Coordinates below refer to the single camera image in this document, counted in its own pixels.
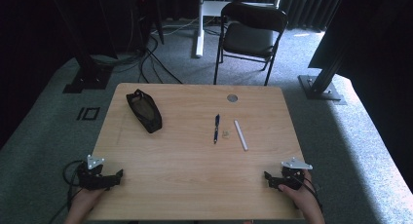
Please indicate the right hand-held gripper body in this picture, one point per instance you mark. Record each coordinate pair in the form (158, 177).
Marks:
(293, 178)

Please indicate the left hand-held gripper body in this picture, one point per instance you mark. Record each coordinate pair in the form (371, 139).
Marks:
(92, 182)

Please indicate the white pen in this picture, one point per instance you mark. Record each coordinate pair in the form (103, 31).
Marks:
(241, 135)

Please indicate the black pencil case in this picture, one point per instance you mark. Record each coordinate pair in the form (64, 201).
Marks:
(144, 111)

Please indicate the blue pen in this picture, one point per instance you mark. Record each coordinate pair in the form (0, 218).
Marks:
(216, 128)

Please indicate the person's left hand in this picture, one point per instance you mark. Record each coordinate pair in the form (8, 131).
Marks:
(86, 199)

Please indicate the person's right hand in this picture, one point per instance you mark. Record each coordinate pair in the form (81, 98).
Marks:
(303, 196)

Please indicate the grey round table grommet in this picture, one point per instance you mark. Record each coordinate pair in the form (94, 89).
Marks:
(232, 98)

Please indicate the black stand with base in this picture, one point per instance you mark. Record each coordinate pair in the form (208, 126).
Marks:
(87, 78)

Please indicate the black folding chair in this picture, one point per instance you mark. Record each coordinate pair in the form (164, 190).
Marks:
(248, 39)

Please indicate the black cloth panel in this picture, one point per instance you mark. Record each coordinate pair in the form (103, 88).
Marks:
(373, 39)

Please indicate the dark pleated curtain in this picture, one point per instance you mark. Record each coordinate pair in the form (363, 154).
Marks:
(305, 6)

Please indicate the metal stand with base plate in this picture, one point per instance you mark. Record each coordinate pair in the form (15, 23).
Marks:
(319, 87)

